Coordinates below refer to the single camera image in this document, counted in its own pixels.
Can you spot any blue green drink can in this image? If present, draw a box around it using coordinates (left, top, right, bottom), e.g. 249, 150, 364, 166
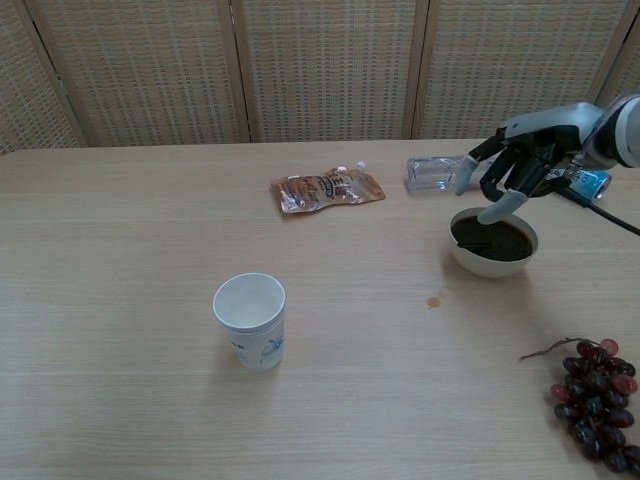
569, 168, 614, 204

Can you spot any white round bowl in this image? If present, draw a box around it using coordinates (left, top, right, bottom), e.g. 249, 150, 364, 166
448, 206, 540, 279

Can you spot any orange spout pouch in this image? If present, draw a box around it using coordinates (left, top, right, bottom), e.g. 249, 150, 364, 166
270, 160, 387, 220

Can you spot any grey black right robot hand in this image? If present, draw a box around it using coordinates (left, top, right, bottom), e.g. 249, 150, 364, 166
453, 102, 609, 226

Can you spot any dark brown liquid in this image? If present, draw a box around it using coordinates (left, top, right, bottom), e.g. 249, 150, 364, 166
450, 213, 535, 263

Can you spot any clear plastic water bottle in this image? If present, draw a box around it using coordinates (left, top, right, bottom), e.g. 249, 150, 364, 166
405, 154, 474, 196

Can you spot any white paper cup blue print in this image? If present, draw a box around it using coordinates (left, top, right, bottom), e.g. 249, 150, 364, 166
212, 272, 287, 372

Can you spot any bunch of red grapes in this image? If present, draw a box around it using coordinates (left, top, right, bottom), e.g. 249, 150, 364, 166
519, 337, 640, 474

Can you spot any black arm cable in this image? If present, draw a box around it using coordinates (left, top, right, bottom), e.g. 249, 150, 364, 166
552, 169, 640, 234

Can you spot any woven folding screen panel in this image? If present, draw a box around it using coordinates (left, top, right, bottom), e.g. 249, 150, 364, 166
22, 0, 251, 149
0, 0, 84, 156
582, 0, 640, 139
229, 0, 431, 144
412, 0, 631, 141

